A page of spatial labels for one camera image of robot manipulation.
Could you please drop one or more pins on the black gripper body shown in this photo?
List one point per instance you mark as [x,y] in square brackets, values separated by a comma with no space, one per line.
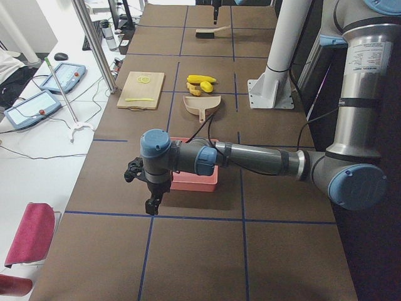
[215,9]
[155,189]

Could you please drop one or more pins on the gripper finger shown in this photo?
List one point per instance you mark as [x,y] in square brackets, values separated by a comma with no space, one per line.
[152,206]
[215,17]

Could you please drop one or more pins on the black bristle hand brush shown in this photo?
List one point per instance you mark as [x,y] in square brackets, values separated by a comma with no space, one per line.
[209,33]

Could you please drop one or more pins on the yellow toy corn cob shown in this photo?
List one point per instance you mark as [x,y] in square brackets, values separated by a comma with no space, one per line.
[197,79]

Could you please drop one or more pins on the yellow toy lemon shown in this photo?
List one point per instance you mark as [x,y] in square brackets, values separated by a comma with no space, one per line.
[206,87]

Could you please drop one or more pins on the beige plastic dustpan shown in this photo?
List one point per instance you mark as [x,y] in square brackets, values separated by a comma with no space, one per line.
[202,106]

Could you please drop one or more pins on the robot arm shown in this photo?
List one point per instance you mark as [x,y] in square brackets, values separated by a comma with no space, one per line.
[347,170]

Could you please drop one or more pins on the pink plastic bin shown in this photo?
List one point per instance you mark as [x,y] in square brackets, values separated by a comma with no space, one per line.
[200,185]

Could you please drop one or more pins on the yellow toy knife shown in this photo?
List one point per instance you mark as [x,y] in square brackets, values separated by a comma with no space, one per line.
[143,99]

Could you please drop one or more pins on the white reacher grabber stick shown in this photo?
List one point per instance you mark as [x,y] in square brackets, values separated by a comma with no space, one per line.
[77,125]

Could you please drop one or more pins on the wooden cutting board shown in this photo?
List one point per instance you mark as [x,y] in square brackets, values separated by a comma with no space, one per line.
[134,89]

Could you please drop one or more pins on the lemon slice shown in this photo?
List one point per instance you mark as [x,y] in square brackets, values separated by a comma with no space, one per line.
[145,82]
[143,78]

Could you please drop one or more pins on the white mounting pillar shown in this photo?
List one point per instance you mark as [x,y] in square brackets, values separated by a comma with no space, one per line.
[272,90]

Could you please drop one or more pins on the water bottle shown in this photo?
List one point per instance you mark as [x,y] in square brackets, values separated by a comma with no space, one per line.
[108,36]

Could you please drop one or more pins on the far teach pendant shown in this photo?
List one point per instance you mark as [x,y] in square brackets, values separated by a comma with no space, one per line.
[68,75]

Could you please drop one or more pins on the teach pendant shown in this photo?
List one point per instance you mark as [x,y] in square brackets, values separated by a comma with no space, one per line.
[68,75]
[32,110]

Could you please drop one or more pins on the near teach pendant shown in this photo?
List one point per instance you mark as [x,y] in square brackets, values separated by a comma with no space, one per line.
[32,110]

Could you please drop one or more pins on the red cloth chair back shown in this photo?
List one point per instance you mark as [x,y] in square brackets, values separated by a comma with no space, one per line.
[30,244]

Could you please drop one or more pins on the black computer mouse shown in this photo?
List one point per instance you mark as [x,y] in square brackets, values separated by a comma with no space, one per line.
[60,56]

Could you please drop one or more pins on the aluminium frame post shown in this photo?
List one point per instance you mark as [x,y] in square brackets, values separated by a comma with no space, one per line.
[96,48]

